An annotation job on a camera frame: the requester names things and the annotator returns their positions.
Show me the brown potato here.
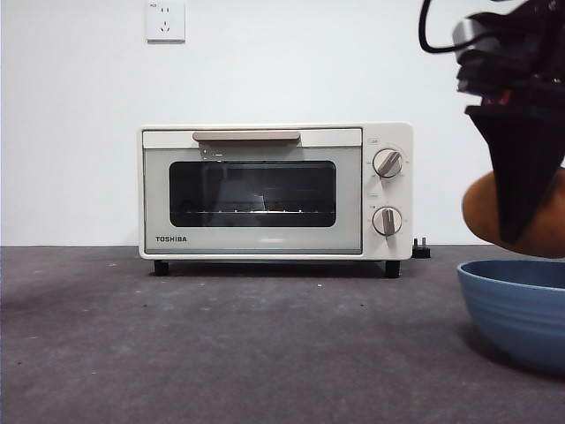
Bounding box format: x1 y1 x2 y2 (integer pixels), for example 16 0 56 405
462 166 565 260

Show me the blue ribbed bowl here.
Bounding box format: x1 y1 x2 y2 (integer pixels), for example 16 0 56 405
456 259 565 376

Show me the glass oven door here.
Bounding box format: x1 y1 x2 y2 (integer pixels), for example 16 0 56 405
141 127 364 256

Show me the cream Toshiba toaster oven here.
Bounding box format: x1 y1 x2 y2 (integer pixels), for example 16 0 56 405
139 122 415 278

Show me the cream and beige oven knob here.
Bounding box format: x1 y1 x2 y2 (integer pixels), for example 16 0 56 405
372 206 403 237
372 148 404 179

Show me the black power plug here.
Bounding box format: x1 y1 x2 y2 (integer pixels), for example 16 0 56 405
412 237 433 260

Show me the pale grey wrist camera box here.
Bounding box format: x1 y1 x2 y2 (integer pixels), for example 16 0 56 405
451 17 487 50

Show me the metal wire oven rack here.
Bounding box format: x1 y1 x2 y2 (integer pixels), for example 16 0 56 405
183 208 321 218

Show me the white wall socket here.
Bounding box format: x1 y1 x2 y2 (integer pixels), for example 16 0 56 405
146 1 186 44

